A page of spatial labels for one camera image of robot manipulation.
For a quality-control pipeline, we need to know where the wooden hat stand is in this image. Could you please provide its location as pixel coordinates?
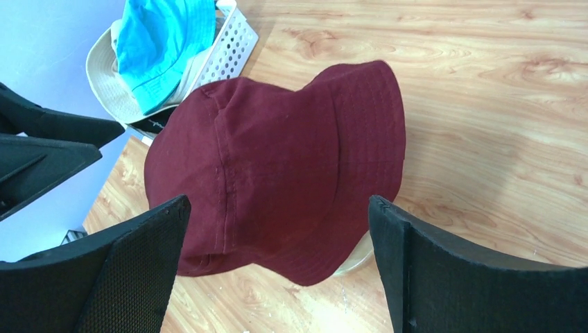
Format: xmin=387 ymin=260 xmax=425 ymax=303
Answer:
xmin=333 ymin=232 xmax=374 ymax=277

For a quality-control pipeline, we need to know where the aluminium frame rail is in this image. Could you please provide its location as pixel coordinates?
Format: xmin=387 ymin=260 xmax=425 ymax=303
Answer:
xmin=60 ymin=228 xmax=88 ymax=246

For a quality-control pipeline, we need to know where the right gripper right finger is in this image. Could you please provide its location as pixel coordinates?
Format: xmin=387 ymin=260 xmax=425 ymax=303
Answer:
xmin=369 ymin=196 xmax=587 ymax=332

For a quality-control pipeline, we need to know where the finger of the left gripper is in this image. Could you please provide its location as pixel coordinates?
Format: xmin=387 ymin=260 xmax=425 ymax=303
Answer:
xmin=1 ymin=134 xmax=102 ymax=220
xmin=1 ymin=84 xmax=125 ymax=148

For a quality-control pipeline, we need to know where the teal bucket hat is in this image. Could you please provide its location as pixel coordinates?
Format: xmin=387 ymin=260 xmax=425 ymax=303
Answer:
xmin=115 ymin=0 xmax=216 ymax=115

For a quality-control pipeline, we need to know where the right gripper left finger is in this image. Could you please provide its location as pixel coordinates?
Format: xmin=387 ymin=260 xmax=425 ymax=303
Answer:
xmin=1 ymin=195 xmax=191 ymax=332

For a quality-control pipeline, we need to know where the beige bucket hat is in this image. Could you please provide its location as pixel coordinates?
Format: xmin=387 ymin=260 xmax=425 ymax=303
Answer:
xmin=85 ymin=19 xmax=211 ymax=124

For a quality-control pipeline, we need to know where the maroon bucket hat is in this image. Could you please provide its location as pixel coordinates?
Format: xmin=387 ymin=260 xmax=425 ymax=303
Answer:
xmin=144 ymin=60 xmax=406 ymax=286

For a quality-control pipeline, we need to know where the white perforated plastic basket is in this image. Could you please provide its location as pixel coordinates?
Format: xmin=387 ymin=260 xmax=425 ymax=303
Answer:
xmin=119 ymin=1 xmax=259 ymax=140

